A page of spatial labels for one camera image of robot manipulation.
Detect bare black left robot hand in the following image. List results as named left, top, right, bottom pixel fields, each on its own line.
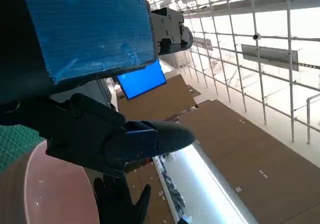
left=0, top=0, right=197, bottom=178

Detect grey ceiling light fixture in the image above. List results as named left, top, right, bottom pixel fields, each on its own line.
left=241, top=43, right=300, bottom=72

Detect monitor with blue screen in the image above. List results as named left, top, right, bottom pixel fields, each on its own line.
left=116, top=58, right=168, bottom=101

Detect brown wooden wall panel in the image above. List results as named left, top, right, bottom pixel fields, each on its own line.
left=174, top=100, right=320, bottom=224

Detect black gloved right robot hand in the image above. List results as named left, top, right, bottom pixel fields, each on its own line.
left=93, top=175, right=152, bottom=224

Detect pink bowl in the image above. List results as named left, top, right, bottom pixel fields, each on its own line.
left=0, top=140, right=101, bottom=224

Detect green cutting mat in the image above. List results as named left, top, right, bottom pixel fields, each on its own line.
left=0, top=123, right=47, bottom=174

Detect brown wooden door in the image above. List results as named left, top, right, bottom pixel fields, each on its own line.
left=116, top=73, right=203, bottom=121

